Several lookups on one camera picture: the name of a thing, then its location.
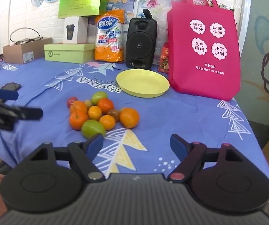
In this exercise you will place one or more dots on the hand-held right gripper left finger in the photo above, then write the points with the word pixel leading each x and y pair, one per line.
pixel 96 145

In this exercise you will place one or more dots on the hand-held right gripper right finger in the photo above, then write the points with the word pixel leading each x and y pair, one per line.
pixel 177 144

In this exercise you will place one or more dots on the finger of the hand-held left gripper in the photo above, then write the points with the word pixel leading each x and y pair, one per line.
pixel 6 94
pixel 27 113

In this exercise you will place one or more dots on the yellow-orange citrus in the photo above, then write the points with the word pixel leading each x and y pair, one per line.
pixel 94 113
pixel 107 122

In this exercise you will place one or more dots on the red green tomato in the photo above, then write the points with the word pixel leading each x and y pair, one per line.
pixel 114 114

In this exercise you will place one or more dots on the small olive tomato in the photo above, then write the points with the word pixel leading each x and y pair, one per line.
pixel 88 103

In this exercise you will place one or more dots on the small red tomato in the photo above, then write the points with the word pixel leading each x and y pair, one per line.
pixel 71 102

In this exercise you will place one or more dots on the yellow plastic plate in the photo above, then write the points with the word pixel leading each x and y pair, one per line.
pixel 142 82

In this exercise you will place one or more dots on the small black flat device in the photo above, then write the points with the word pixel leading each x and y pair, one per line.
pixel 12 86

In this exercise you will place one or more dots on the blue printed tablecloth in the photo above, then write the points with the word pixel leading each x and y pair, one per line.
pixel 195 126

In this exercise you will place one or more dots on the brown cardboard box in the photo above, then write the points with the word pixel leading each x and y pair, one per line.
pixel 15 54

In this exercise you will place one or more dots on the pink tote bag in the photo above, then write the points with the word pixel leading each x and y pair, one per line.
pixel 204 79

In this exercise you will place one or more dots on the light green shoe box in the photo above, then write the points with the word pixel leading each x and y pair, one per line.
pixel 66 54

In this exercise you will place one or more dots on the red printed carton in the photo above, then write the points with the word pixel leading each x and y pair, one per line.
pixel 163 61

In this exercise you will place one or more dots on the orange paper cup packet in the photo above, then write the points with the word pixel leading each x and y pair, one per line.
pixel 108 51

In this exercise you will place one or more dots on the white cup print box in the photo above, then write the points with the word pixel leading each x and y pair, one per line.
pixel 78 30

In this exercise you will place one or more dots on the black speaker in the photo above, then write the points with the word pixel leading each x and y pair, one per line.
pixel 140 42

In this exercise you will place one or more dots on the green gift box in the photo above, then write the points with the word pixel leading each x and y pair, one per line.
pixel 83 0

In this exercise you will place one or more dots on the floral plastic film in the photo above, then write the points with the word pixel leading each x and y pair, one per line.
pixel 153 2

